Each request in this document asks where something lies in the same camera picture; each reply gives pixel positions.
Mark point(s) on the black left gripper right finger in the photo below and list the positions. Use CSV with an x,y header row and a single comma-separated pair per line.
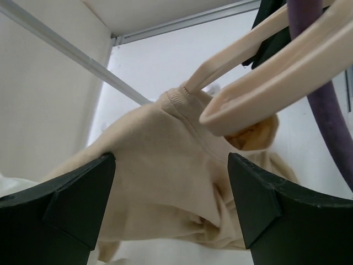
x,y
284,223

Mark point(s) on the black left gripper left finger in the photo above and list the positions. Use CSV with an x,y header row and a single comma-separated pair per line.
x,y
58,221

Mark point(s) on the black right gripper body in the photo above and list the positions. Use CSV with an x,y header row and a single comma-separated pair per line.
x,y
273,44

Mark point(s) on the beige wooden hanger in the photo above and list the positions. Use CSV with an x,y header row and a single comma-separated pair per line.
x,y
312,59

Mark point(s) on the beige t shirt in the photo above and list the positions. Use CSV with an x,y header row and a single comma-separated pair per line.
x,y
171,178

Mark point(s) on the silver white clothes rack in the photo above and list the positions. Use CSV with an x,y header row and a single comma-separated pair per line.
x,y
36,27

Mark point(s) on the aluminium rail on table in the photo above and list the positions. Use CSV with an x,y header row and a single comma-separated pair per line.
x,y
186,22

